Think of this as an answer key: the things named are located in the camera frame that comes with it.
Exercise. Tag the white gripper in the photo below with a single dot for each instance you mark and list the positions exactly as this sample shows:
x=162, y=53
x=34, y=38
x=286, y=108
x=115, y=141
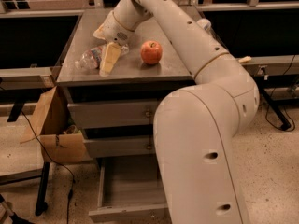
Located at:
x=112, y=28

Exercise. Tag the clear water bottle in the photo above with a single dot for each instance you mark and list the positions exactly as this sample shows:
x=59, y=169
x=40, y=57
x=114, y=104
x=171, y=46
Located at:
x=91, y=58

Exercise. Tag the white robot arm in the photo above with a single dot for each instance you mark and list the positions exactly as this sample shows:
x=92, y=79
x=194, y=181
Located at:
x=193, y=127

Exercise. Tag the grey drawer cabinet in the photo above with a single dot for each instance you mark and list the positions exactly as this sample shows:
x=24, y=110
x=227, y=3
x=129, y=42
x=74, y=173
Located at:
x=130, y=79

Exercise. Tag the grey top drawer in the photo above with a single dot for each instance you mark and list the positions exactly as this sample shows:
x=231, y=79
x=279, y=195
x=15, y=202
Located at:
x=113, y=113

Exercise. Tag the white labelled water bottle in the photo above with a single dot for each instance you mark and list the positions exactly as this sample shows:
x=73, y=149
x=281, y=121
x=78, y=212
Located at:
x=204, y=23

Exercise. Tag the grey middle drawer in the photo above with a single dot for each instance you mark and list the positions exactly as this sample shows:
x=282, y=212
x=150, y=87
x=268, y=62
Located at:
x=119, y=146

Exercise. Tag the grey open bottom drawer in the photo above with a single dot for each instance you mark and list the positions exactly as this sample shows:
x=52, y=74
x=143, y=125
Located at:
x=130, y=189

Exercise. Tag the red apple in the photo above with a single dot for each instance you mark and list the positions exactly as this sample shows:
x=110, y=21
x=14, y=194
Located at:
x=151, y=52

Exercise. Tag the brown cardboard box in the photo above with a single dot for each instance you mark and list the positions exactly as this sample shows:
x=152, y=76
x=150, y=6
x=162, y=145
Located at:
x=49, y=124

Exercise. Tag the small yellow foam piece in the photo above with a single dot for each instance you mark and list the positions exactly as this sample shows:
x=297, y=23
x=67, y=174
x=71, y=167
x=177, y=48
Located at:
x=245, y=59

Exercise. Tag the black table leg left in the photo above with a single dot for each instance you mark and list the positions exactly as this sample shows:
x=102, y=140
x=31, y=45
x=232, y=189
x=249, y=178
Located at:
x=41, y=205

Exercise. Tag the black table leg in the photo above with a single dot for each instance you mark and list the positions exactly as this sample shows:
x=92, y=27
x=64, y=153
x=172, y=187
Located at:
x=41, y=205
x=285, y=125

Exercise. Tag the black table leg right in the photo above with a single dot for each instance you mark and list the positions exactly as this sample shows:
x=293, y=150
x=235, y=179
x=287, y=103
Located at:
x=285, y=125

